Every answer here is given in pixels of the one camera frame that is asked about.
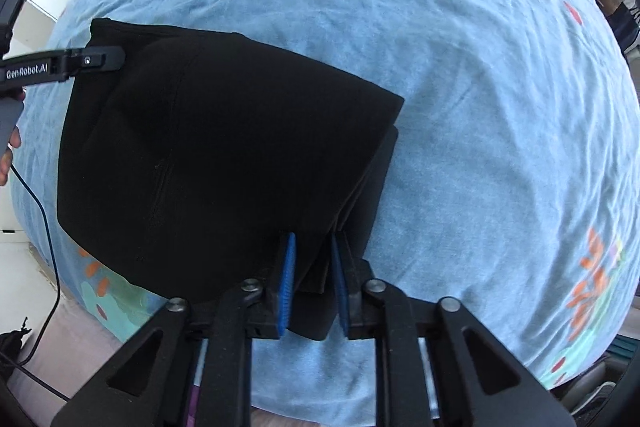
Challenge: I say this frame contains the blue patterned bed cover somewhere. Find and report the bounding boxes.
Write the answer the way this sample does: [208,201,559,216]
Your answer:
[11,0,639,426]

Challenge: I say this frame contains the left hand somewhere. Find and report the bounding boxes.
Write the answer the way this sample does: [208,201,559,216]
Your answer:
[0,89,26,188]

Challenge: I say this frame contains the black cable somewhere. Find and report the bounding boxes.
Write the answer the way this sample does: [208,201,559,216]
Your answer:
[0,163,62,403]

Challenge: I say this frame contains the black pants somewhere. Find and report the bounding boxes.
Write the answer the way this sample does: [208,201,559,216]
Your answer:
[56,18,404,340]

